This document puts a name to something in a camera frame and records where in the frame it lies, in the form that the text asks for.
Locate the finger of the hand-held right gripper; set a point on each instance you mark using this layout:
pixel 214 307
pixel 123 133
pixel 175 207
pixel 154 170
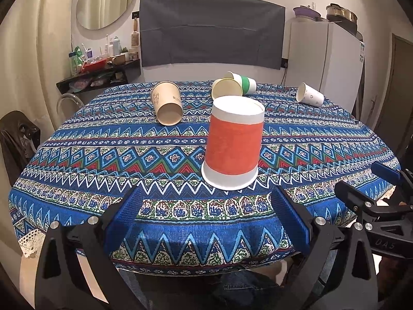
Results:
pixel 351 195
pixel 385 171

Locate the purple pot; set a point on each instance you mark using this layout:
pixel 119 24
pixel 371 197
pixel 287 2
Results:
pixel 306 12

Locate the white lace cloth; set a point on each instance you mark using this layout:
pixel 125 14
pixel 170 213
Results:
pixel 29 243

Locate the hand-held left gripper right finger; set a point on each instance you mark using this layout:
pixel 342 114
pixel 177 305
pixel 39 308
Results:
pixel 290 222

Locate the clear plastic chair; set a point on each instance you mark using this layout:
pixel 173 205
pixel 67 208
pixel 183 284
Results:
pixel 69 101

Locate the beige mug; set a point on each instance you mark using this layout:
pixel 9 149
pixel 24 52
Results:
pixel 118 59

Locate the wooden hairbrush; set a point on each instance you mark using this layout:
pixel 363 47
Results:
pixel 134 37

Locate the dark door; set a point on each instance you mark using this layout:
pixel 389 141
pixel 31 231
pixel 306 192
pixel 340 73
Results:
pixel 401 80

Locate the blue patterned tablecloth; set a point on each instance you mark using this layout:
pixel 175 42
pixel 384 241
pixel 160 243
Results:
pixel 96 155

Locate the white paper cup with hearts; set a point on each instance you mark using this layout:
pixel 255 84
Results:
pixel 310 95

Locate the black wall shelf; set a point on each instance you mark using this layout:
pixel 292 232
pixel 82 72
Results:
pixel 127 67

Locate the white refrigerator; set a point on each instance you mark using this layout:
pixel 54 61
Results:
pixel 317 58

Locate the black chair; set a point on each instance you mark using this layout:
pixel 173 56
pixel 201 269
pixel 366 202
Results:
pixel 16 142

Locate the white bottle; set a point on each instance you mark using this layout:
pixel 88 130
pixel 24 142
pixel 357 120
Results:
pixel 116 46

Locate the beige curtain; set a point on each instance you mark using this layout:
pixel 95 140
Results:
pixel 48 38

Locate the green banded white paper cup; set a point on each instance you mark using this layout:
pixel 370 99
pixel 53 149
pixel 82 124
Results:
pixel 246 83

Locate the beige paper cup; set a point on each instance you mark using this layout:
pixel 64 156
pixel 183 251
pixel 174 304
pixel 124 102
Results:
pixel 166 101

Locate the orange and white paper cup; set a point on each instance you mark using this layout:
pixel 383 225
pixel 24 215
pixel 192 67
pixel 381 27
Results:
pixel 231 148

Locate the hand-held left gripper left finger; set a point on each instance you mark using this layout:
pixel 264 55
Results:
pixel 124 216

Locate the red plastic basket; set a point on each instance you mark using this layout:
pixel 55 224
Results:
pixel 93 65

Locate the green bottle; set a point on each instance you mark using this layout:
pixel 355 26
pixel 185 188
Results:
pixel 75 61

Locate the person's legs in jeans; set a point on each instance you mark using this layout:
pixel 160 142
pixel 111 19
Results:
pixel 245 289

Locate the oval wall mirror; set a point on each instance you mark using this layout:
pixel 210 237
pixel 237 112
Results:
pixel 105 0

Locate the steel pot with lid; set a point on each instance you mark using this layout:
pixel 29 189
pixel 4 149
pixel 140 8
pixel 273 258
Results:
pixel 340 13

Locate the cream paper cup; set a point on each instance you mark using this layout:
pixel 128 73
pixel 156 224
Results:
pixel 226 88

